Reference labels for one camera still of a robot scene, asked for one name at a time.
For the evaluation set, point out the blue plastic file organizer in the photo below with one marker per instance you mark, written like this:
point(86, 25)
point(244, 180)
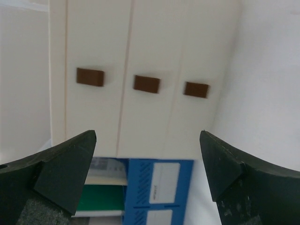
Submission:
point(156, 191)

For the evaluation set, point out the white foam drawer box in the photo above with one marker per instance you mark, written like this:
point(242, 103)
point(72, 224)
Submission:
point(145, 75)

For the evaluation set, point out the green clip file folder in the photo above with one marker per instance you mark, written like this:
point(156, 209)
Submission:
point(101, 197)

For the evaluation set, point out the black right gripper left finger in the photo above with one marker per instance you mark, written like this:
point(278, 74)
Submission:
point(45, 188)

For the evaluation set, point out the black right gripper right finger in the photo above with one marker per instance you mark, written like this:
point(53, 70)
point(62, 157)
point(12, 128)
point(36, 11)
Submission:
point(249, 190)

